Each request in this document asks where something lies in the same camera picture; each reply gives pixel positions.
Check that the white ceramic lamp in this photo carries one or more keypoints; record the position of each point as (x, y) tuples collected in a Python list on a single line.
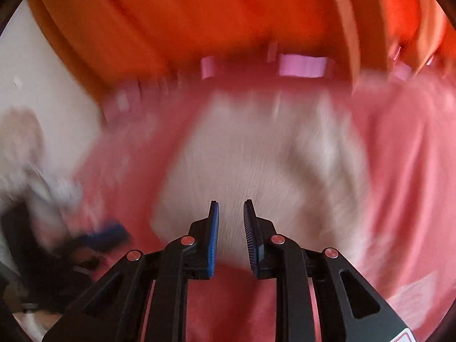
[(53, 188)]

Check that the pink sweater with black hearts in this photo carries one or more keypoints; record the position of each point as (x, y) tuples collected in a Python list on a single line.
[(256, 156)]

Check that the pink floral fleece blanket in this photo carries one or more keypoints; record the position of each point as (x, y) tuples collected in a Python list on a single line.
[(409, 185)]

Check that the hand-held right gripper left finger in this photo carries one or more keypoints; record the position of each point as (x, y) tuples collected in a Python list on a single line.
[(213, 238)]

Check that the orange curtain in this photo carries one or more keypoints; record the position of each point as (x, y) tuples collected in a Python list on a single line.
[(213, 14)]

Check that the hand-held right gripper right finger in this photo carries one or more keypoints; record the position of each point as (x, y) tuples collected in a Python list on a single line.
[(249, 242)]

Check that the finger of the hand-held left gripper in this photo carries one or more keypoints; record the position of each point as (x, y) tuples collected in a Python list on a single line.
[(107, 237)]

